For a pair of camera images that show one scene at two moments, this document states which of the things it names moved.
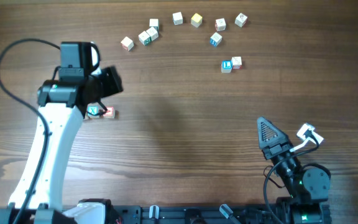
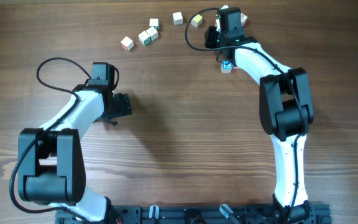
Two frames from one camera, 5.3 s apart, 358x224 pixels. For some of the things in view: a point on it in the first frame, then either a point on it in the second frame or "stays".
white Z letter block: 154,23 stays
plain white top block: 177,18 stays
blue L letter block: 226,66 stays
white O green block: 152,33 stays
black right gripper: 274,145 to 211,32
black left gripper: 113,81 to 123,106
